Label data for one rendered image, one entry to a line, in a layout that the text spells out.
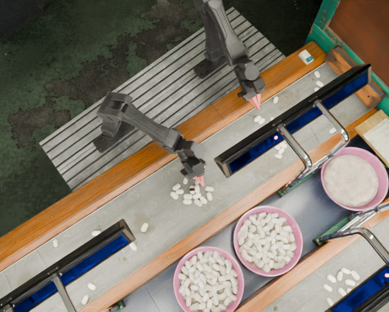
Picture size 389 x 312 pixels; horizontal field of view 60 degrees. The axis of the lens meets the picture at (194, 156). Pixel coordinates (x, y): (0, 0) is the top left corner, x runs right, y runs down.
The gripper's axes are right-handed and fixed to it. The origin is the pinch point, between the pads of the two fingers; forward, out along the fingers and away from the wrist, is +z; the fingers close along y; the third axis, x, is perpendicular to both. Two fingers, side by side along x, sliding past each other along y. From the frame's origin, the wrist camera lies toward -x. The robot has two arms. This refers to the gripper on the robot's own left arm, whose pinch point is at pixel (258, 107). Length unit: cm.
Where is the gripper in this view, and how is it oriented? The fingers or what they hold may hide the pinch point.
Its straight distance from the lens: 148.0
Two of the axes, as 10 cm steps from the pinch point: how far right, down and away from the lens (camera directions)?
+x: -3.2, -2.7, 9.1
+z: 4.5, 8.0, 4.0
